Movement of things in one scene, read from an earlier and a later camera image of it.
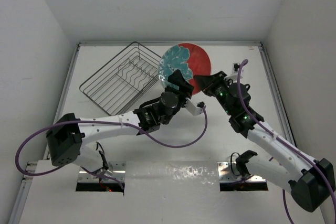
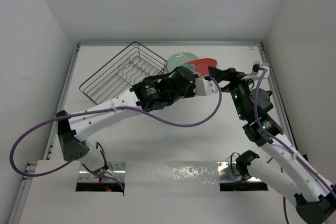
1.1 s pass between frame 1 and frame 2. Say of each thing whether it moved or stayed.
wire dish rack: stayed
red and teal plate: moved
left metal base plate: stayed
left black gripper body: moved
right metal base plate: stayed
